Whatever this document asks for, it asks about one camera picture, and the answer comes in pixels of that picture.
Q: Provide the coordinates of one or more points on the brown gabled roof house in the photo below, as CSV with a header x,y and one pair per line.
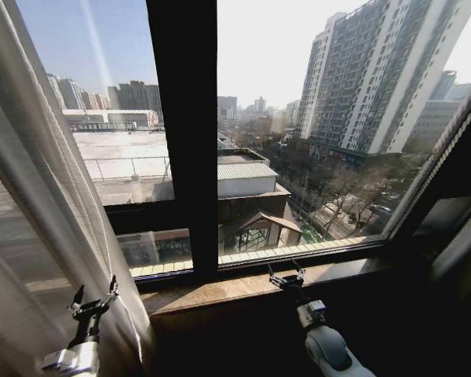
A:
x,y
259,229

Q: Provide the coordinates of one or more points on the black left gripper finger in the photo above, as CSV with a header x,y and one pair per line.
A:
x,y
113,290
77,302

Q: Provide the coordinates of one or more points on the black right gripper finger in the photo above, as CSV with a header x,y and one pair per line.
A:
x,y
299,274
272,278

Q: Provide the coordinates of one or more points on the tall grey apartment tower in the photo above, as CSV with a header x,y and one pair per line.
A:
x,y
361,78

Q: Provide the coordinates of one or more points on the dark side window panel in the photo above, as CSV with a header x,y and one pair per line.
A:
x,y
455,235

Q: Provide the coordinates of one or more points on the sheer white curtain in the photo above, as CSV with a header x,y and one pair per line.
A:
x,y
31,196

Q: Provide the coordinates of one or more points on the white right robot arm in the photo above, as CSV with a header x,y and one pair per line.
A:
x,y
326,349

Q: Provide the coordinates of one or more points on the pale beaded window edge strip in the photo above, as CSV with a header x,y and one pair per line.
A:
x,y
435,157

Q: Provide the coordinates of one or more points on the low white flat-roofed building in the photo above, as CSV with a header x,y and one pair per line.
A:
x,y
121,153

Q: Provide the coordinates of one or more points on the black window frame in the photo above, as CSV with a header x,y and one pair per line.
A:
x,y
188,118

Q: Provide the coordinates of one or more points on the brown stone window sill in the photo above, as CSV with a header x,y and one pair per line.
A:
x,y
227,286

